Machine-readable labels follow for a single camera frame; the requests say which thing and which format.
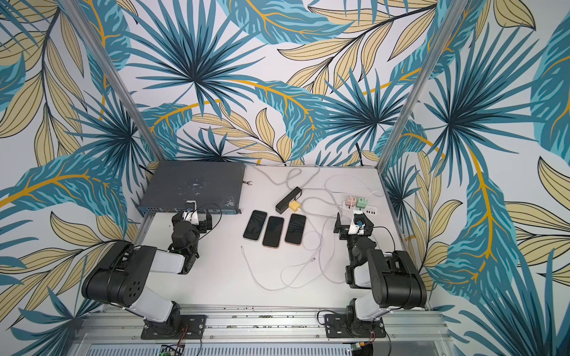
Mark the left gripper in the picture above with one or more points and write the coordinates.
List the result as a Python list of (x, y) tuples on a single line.
[(205, 225)]

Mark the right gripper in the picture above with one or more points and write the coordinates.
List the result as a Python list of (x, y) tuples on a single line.
[(341, 228)]

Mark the black phone grey case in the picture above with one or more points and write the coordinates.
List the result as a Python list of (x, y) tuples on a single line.
[(255, 225)]

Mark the black phone pink case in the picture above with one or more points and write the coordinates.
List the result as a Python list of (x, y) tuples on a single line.
[(272, 236)]

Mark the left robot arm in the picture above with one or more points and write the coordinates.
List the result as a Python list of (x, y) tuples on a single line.
[(119, 279)]

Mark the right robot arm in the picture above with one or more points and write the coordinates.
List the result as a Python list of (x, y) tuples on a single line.
[(391, 279)]

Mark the white power strip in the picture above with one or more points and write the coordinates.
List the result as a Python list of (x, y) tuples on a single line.
[(370, 211)]

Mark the green plug adapter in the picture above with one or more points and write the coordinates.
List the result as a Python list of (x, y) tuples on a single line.
[(361, 203)]

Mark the pink plug adapter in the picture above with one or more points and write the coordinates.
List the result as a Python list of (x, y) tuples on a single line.
[(351, 202)]

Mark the yellow charger adapter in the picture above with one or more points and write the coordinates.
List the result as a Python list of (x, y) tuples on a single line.
[(294, 205)]

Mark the black power bank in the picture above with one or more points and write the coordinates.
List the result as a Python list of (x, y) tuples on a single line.
[(283, 204)]

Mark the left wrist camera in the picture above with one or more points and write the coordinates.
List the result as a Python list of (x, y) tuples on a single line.
[(190, 213)]

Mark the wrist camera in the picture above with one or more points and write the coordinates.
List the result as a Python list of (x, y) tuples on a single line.
[(190, 213), (358, 224)]

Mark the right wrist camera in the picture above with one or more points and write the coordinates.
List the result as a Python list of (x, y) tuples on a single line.
[(358, 224)]

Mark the grey network switch box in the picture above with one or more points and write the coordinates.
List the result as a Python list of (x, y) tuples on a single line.
[(178, 186)]

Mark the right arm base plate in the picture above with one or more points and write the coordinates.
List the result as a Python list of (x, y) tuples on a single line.
[(344, 326)]

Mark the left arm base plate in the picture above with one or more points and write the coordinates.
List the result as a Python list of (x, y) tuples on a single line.
[(192, 326)]

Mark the aluminium rail frame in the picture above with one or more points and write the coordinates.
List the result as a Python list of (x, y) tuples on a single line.
[(225, 330)]

